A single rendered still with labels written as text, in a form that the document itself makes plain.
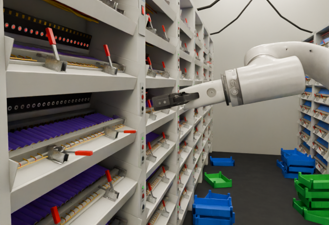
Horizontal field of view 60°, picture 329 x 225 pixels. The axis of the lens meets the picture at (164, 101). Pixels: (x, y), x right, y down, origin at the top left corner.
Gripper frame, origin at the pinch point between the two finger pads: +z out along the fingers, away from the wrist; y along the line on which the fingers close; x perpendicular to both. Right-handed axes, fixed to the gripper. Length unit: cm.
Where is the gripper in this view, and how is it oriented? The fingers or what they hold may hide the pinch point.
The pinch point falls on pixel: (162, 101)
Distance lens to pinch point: 69.2
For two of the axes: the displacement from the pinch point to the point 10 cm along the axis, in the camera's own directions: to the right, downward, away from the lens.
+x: -2.0, -9.8, -0.2
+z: -9.5, 1.9, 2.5
